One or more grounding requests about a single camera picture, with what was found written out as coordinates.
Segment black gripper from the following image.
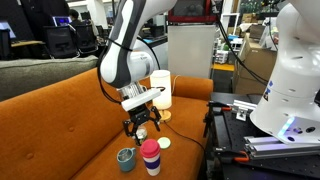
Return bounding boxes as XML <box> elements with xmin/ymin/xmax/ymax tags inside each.
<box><xmin>123</xmin><ymin>103</ymin><xmax>163</xmax><ymax>139</ymax></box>

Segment pink cup lid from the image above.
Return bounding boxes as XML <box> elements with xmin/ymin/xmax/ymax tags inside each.
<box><xmin>139</xmin><ymin>138</ymin><xmax>162</xmax><ymax>159</ymax></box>

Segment pale green round lid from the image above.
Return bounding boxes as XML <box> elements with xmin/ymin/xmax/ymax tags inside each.
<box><xmin>156</xmin><ymin>136</ymin><xmax>172</xmax><ymax>150</ymax></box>

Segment orange fabric couch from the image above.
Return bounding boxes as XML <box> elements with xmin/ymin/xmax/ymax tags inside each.
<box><xmin>0</xmin><ymin>68</ymin><xmax>214</xmax><ymax>180</ymax></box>

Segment grey fabric couch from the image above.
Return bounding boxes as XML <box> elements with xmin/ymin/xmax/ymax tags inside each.
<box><xmin>0</xmin><ymin>54</ymin><xmax>100</xmax><ymax>103</ymax></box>

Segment small silver cup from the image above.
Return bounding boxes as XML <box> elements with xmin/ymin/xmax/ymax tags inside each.
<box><xmin>133</xmin><ymin>126</ymin><xmax>148</xmax><ymax>147</ymax></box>

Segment blue ceramic mug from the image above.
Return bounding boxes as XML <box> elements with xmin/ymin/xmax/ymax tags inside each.
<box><xmin>116</xmin><ymin>147</ymin><xmax>137</xmax><ymax>173</ymax></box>

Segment white cup purple band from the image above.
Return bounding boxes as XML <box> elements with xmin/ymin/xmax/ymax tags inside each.
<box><xmin>142</xmin><ymin>153</ymin><xmax>162</xmax><ymax>177</ymax></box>

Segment white shade wooden table lamp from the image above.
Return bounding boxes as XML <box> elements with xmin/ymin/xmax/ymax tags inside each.
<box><xmin>149</xmin><ymin>69</ymin><xmax>173</xmax><ymax>124</ymax></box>

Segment black perforated robot table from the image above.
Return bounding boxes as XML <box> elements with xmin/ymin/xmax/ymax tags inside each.
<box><xmin>203</xmin><ymin>92</ymin><xmax>320</xmax><ymax>180</ymax></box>

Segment white cabinet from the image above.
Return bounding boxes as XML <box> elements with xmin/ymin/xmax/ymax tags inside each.
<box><xmin>167</xmin><ymin>24</ymin><xmax>217</xmax><ymax>79</ymax></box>

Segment black mesh office chair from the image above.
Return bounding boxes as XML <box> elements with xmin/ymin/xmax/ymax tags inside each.
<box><xmin>43</xmin><ymin>25</ymin><xmax>80</xmax><ymax>60</ymax></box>
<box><xmin>74</xmin><ymin>23</ymin><xmax>100</xmax><ymax>55</ymax></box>

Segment white plastic storage container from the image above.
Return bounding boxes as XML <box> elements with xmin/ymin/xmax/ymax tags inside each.
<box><xmin>214</xmin><ymin>49</ymin><xmax>230</xmax><ymax>65</ymax></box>

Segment red microwave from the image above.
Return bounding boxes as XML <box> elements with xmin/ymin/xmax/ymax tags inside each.
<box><xmin>167</xmin><ymin>0</ymin><xmax>224</xmax><ymax>24</ymax></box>

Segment large cardboard box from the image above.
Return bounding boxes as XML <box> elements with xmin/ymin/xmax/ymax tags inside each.
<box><xmin>232</xmin><ymin>33</ymin><xmax>278</xmax><ymax>95</ymax></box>

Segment seated person dark hair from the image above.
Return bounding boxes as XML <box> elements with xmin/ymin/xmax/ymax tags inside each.
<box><xmin>68</xmin><ymin>8</ymin><xmax>88</xmax><ymax>27</ymax></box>

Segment aluminium extrusion rails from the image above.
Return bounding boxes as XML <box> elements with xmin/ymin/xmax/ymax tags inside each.
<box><xmin>243</xmin><ymin>134</ymin><xmax>320</xmax><ymax>160</ymax></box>

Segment lit laptop screen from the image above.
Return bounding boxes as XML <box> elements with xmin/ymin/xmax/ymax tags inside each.
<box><xmin>52</xmin><ymin>15</ymin><xmax>74</xmax><ymax>28</ymax></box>

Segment wooden desk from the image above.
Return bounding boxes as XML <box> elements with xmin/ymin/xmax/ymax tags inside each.
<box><xmin>9</xmin><ymin>39</ymin><xmax>46</xmax><ymax>48</ymax></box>

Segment small cardboard box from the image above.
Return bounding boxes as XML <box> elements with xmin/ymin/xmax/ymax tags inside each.
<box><xmin>241</xmin><ymin>13</ymin><xmax>268</xmax><ymax>40</ymax></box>

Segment computer monitor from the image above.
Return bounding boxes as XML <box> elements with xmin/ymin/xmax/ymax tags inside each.
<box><xmin>0</xmin><ymin>19</ymin><xmax>17</xmax><ymax>40</ymax></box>

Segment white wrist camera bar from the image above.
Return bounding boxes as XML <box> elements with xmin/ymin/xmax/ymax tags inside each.
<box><xmin>120</xmin><ymin>88</ymin><xmax>162</xmax><ymax>113</ymax></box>

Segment black lamp power cable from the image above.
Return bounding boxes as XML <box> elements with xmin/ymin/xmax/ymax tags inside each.
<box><xmin>163</xmin><ymin>120</ymin><xmax>206</xmax><ymax>152</ymax></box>

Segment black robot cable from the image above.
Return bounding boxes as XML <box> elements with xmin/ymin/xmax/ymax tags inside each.
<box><xmin>213</xmin><ymin>0</ymin><xmax>270</xmax><ymax>86</ymax></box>
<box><xmin>96</xmin><ymin>37</ymin><xmax>134</xmax><ymax>105</ymax></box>

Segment black clamp orange handle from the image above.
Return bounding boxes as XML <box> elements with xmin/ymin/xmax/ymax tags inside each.
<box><xmin>214</xmin><ymin>147</ymin><xmax>251</xmax><ymax>164</ymax></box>
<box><xmin>207</xmin><ymin>100</ymin><xmax>233</xmax><ymax>113</ymax></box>

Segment aluminium corner bracket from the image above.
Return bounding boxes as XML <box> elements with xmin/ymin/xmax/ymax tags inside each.
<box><xmin>231</xmin><ymin>99</ymin><xmax>258</xmax><ymax>122</ymax></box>

